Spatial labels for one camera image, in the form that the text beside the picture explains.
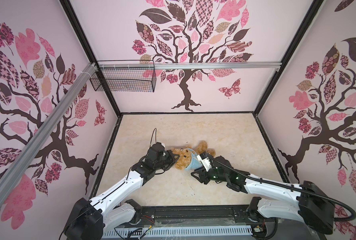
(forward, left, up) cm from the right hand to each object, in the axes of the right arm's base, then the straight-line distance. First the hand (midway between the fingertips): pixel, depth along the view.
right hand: (193, 170), depth 77 cm
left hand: (+6, +6, +3) cm, 9 cm away
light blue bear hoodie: (+5, -1, -1) cm, 5 cm away
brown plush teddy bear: (+3, +6, +4) cm, 8 cm away
